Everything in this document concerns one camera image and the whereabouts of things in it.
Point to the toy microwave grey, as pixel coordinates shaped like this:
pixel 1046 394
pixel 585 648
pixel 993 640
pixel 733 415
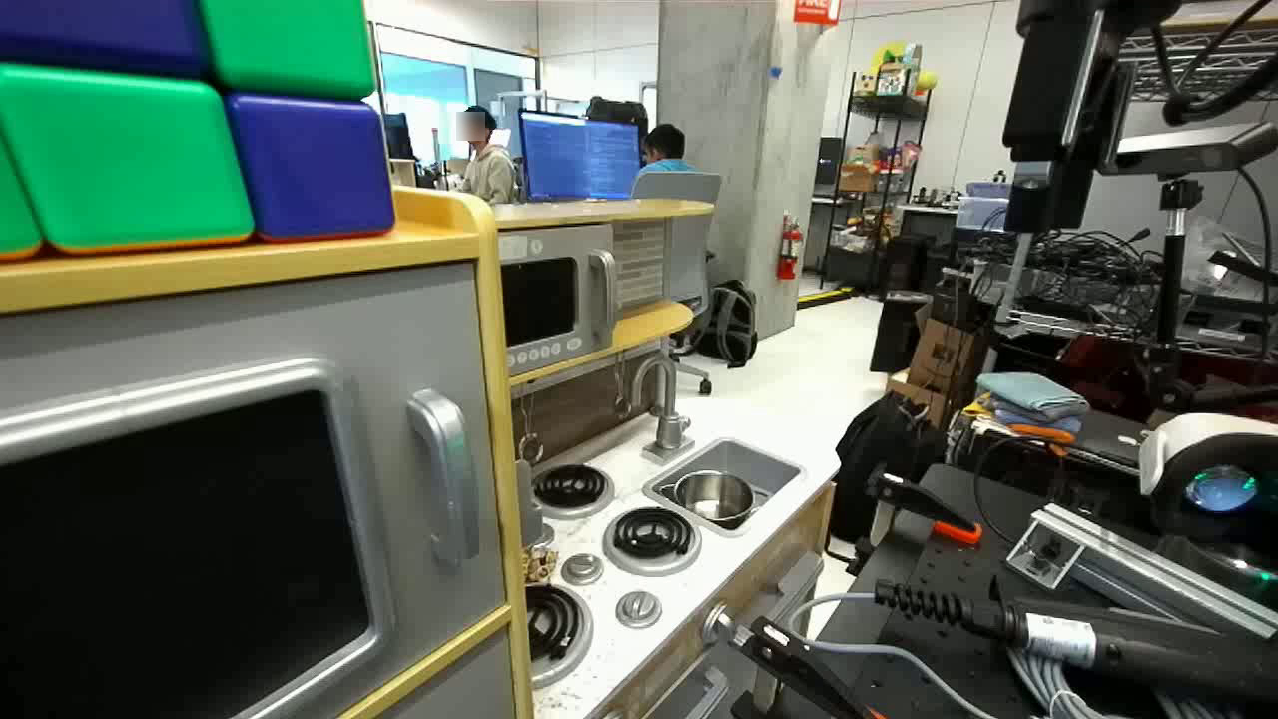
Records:
pixel 554 302

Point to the toy kitchen unit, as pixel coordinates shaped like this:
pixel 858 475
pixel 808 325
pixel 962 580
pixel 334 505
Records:
pixel 400 343

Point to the silver metal pot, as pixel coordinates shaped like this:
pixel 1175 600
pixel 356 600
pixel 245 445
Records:
pixel 712 497

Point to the black camera stand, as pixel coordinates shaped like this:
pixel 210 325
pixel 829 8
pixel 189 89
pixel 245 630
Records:
pixel 1065 104

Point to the blue desk partition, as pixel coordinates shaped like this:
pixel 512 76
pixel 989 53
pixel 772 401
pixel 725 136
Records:
pixel 580 157

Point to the grey toy sink basin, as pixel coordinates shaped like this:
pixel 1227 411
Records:
pixel 752 466

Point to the person in blue shirt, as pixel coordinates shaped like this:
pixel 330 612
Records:
pixel 659 152

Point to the black storage shelf rack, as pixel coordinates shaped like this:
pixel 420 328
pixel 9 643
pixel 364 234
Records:
pixel 881 172

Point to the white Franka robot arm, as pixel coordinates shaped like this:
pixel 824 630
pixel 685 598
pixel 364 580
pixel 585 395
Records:
pixel 1220 459

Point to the grey toy oven door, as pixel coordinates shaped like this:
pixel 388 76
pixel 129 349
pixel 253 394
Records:
pixel 199 531

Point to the black backpack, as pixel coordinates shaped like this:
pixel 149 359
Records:
pixel 727 325

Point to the red fire extinguisher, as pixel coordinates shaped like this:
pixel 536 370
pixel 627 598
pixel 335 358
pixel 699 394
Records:
pixel 789 250

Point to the person in light shirt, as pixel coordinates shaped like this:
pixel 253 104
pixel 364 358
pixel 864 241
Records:
pixel 484 161

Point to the brown cardboard box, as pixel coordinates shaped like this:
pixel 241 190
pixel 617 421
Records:
pixel 946 354

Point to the blue folded cloth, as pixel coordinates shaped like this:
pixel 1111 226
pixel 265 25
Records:
pixel 1033 394

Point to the aluminium extrusion rail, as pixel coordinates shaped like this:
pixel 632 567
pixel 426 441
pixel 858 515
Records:
pixel 1142 572

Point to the silver toy faucet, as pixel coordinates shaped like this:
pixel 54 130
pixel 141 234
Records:
pixel 665 403

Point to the grey stove knob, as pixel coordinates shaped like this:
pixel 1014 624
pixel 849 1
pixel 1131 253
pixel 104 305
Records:
pixel 580 567
pixel 636 607

